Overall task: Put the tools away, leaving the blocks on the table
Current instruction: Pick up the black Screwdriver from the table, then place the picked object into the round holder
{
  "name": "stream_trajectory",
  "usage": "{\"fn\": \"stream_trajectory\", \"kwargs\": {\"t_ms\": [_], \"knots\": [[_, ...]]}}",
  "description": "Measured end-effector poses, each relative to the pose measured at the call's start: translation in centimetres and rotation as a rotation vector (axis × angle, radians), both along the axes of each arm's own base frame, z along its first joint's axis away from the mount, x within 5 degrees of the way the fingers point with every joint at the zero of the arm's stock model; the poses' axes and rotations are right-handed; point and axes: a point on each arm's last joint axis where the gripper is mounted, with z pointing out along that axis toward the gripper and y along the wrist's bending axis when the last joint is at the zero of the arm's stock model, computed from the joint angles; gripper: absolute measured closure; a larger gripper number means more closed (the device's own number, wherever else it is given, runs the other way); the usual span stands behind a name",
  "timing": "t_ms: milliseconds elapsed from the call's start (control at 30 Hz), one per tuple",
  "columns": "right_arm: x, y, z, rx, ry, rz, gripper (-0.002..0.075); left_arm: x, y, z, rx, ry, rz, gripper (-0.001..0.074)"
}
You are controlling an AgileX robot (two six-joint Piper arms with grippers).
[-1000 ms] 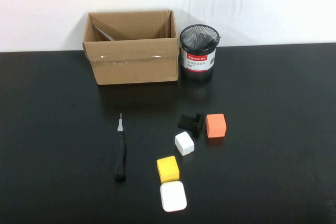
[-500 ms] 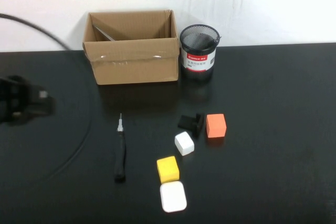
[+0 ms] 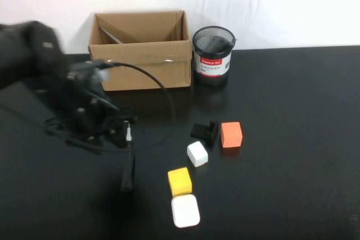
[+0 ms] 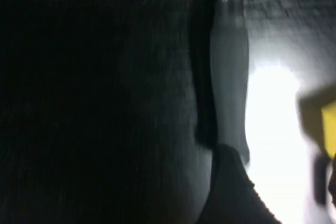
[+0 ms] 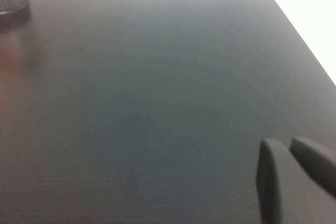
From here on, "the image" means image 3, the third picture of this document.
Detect large white block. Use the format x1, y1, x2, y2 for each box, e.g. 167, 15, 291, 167
171, 193, 201, 228

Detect brown cardboard box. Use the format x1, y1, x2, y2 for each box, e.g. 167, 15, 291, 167
88, 10, 194, 92

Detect black plastic bracket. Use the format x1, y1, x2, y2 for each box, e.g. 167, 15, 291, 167
190, 120, 220, 148

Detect red handled scissors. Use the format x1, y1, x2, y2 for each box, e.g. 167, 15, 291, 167
98, 25, 124, 45

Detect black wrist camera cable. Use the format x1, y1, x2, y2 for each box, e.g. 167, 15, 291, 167
105, 61, 177, 153

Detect orange block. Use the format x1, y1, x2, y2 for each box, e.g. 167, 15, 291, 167
220, 121, 244, 148

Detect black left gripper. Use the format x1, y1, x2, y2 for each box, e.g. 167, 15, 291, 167
63, 81, 138, 148

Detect thin black screwdriver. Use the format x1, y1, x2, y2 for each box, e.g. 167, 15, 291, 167
209, 37, 239, 53

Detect thick black handled screwdriver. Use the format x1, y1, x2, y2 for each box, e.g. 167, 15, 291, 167
120, 120, 136, 193

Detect yellow block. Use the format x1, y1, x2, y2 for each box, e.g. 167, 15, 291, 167
168, 166, 194, 197

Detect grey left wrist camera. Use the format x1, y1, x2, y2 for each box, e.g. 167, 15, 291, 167
66, 59, 111, 83

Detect black mesh pen holder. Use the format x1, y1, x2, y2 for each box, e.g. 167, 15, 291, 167
192, 25, 236, 85

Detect small white block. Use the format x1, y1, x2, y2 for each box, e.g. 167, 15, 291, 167
187, 140, 209, 168

